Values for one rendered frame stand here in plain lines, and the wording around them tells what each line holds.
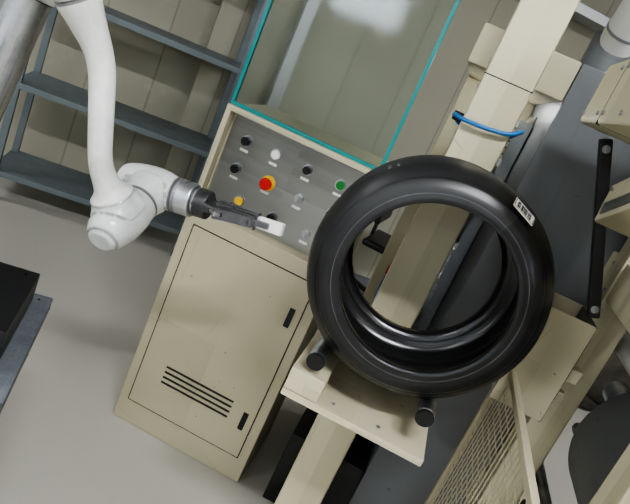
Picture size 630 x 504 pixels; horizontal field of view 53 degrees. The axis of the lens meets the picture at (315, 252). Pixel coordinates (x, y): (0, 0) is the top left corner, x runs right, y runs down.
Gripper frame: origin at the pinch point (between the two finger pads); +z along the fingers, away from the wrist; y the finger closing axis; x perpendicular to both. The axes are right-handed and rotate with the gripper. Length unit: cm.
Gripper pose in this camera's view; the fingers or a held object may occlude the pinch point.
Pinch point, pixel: (270, 226)
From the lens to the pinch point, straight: 157.5
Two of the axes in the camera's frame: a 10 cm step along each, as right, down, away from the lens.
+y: 2.4, -2.1, 9.5
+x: -2.6, 9.3, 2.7
